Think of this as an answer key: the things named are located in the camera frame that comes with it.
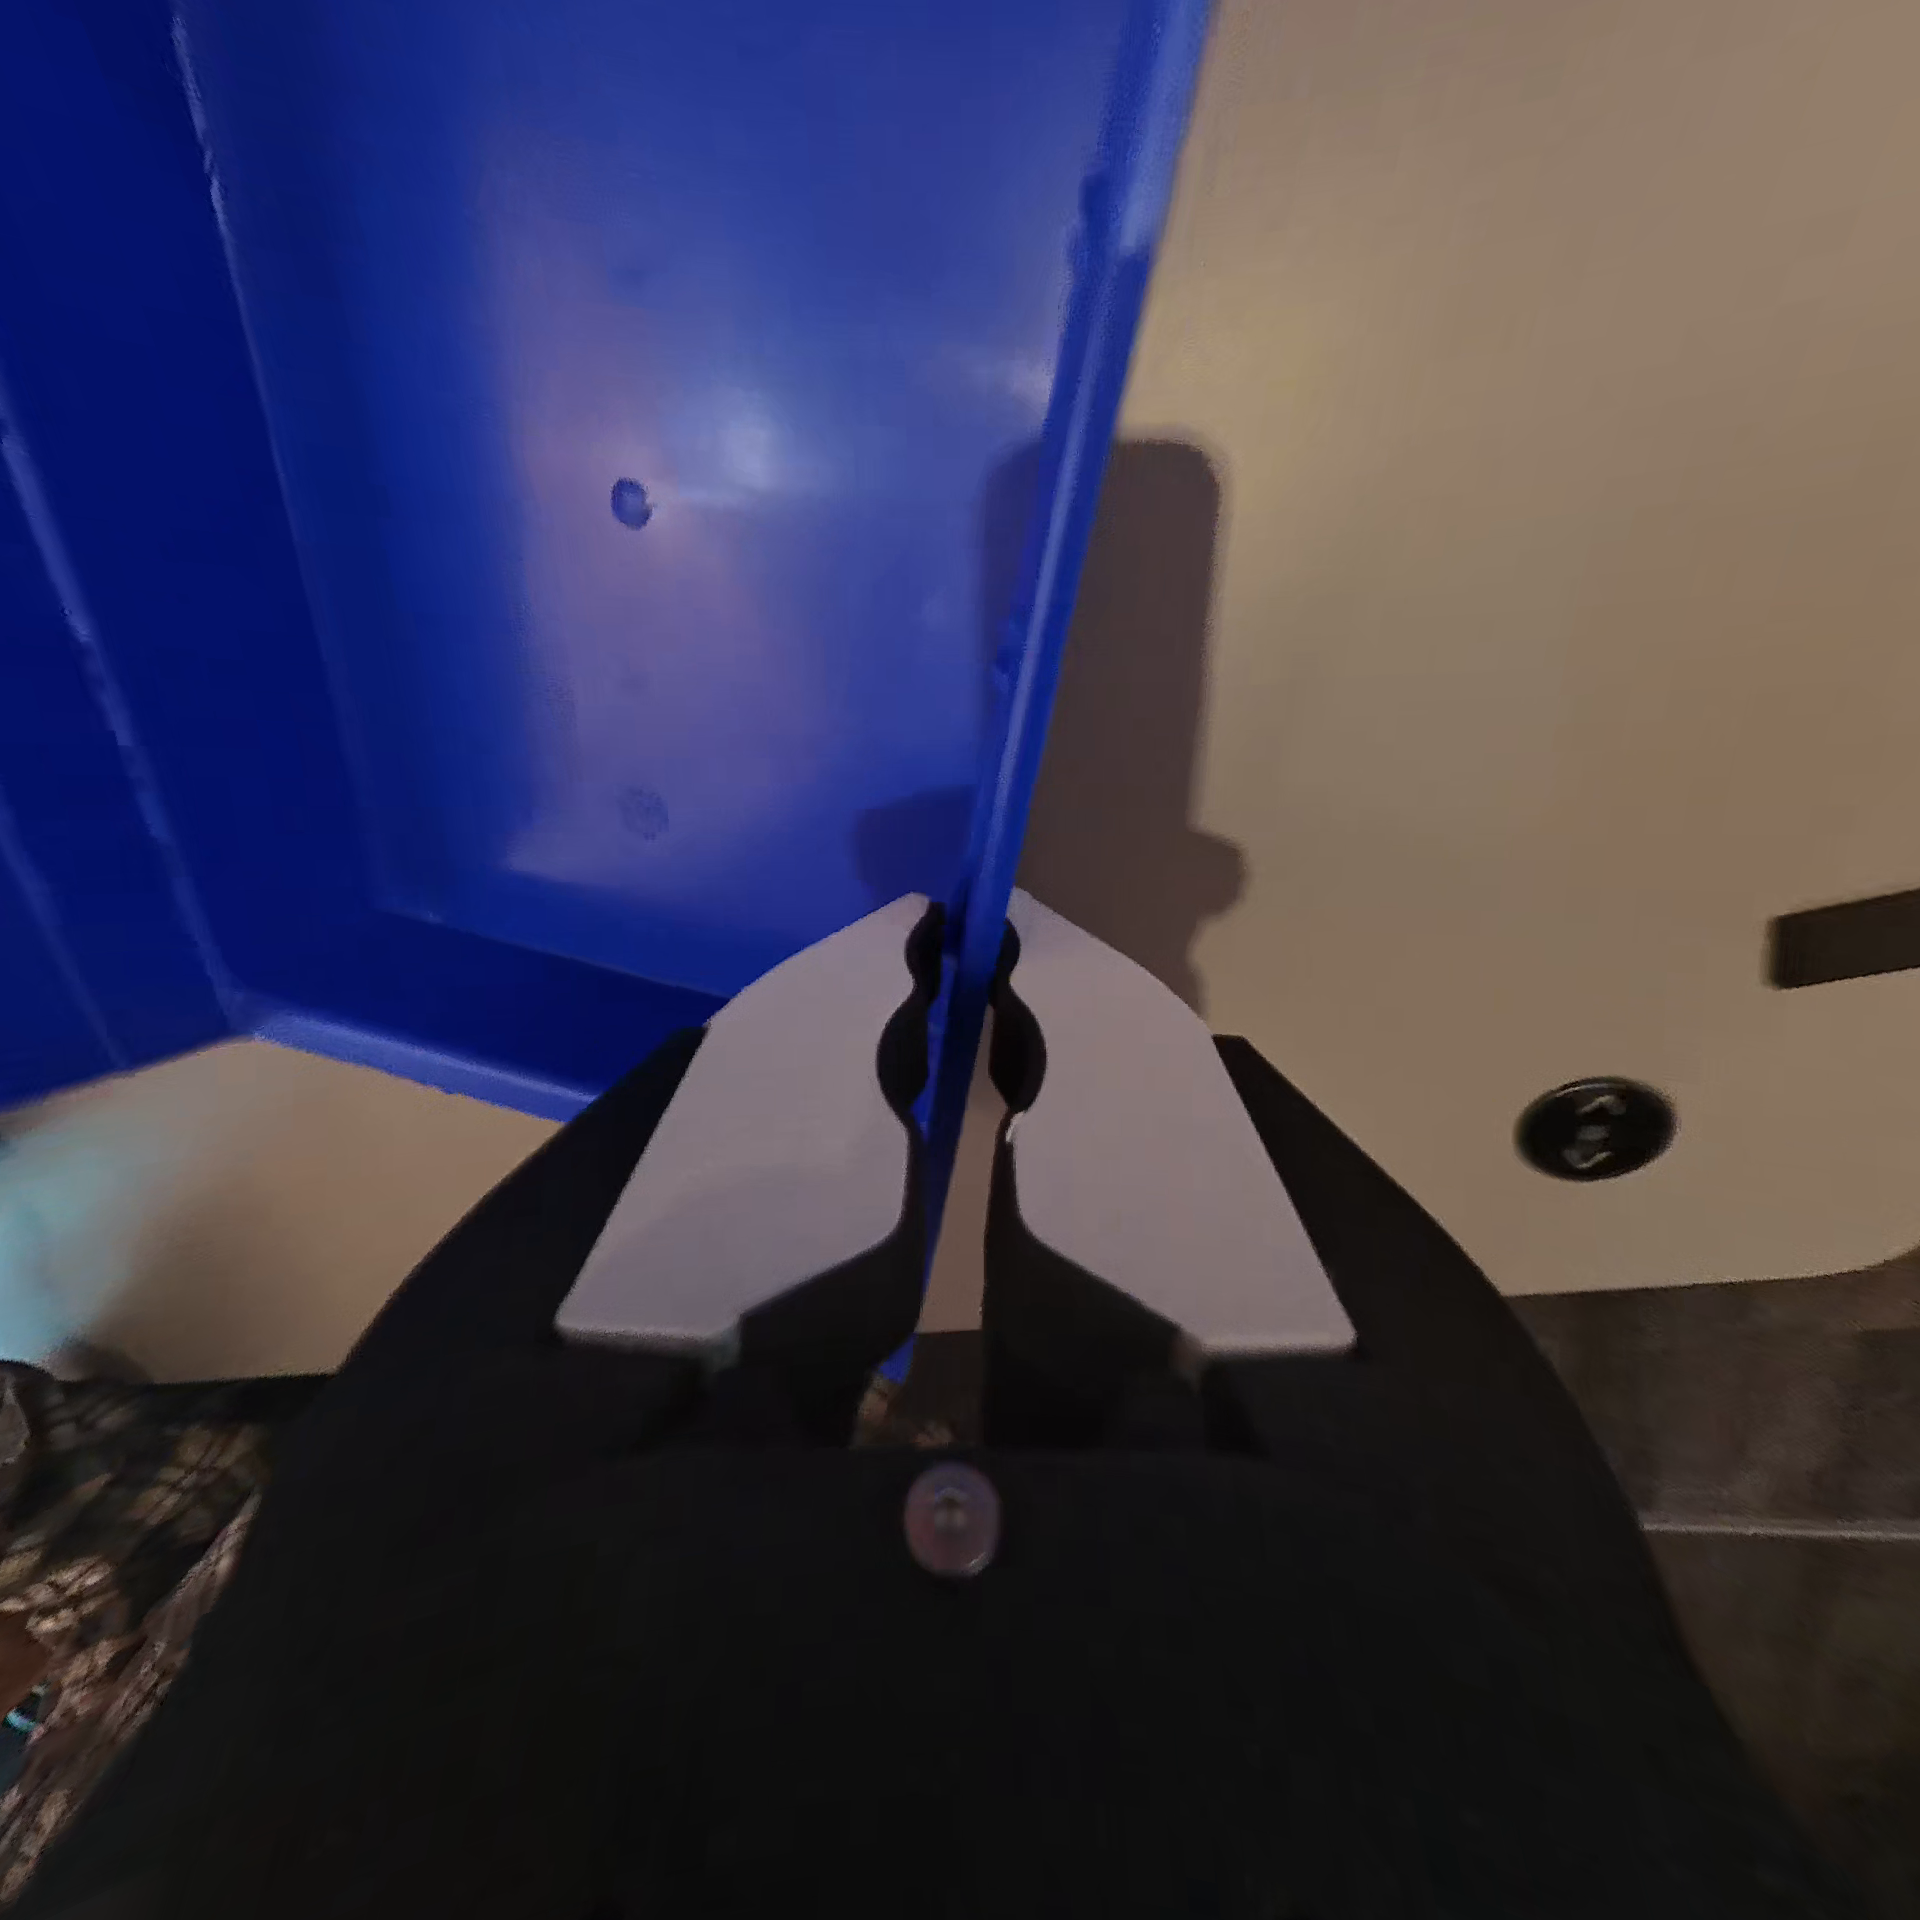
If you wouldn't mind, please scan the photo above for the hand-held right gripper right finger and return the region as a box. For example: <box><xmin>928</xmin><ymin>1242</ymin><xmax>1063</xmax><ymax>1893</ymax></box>
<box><xmin>983</xmin><ymin>888</ymin><xmax>1359</xmax><ymax>1374</ymax></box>

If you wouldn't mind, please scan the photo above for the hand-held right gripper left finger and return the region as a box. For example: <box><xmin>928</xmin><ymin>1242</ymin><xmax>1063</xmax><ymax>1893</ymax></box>
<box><xmin>555</xmin><ymin>891</ymin><xmax>953</xmax><ymax>1368</ymax></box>

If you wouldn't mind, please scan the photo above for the blue plastic bin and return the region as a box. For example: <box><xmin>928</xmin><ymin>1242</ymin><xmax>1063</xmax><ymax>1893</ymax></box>
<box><xmin>0</xmin><ymin>0</ymin><xmax>1216</xmax><ymax>1389</ymax></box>

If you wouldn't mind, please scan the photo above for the black round table grommet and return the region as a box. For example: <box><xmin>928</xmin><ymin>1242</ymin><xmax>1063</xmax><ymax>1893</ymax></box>
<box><xmin>1514</xmin><ymin>1076</ymin><xmax>1680</xmax><ymax>1184</ymax></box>

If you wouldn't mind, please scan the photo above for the pale blue blurred object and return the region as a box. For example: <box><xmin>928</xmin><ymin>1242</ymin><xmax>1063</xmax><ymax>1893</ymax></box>
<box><xmin>0</xmin><ymin>1112</ymin><xmax>109</xmax><ymax>1353</ymax></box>

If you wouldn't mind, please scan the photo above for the person's camouflage clothing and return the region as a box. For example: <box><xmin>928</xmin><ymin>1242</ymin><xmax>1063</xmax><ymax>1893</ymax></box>
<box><xmin>0</xmin><ymin>1358</ymin><xmax>350</xmax><ymax>1920</ymax></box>

